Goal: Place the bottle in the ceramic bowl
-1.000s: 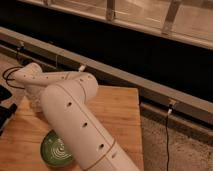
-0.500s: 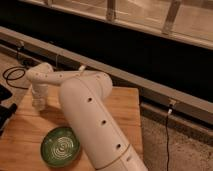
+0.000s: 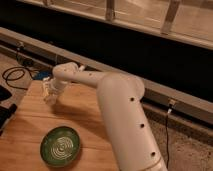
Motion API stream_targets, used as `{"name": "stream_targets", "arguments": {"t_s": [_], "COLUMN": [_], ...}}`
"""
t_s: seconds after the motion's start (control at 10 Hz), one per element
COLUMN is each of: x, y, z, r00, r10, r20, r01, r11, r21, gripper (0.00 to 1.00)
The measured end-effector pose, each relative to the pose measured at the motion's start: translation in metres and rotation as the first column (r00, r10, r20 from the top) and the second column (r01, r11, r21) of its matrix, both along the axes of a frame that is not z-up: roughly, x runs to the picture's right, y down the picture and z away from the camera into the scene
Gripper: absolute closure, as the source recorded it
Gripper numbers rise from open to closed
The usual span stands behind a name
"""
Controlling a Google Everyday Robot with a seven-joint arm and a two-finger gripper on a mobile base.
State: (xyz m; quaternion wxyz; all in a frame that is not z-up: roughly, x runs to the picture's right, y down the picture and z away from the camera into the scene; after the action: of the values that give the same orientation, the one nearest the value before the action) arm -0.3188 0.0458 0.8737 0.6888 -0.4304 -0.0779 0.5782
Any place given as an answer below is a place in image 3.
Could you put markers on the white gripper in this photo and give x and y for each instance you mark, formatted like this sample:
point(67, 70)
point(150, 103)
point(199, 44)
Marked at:
point(56, 87)

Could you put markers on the white bottle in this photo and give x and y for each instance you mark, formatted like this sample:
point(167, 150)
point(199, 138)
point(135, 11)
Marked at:
point(46, 92)

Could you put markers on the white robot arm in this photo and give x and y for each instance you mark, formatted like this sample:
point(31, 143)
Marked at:
point(118, 95)

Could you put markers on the green ceramic bowl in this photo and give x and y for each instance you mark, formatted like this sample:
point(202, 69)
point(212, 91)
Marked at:
point(60, 146)

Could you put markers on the blue object on floor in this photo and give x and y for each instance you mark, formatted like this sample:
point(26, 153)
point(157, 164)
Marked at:
point(41, 75)

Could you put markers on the black plug on floor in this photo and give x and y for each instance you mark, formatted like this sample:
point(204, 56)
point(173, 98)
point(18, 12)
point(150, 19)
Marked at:
point(27, 62)

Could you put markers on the metal window frame rail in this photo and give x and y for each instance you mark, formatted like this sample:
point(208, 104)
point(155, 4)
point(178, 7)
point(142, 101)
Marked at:
point(187, 21)

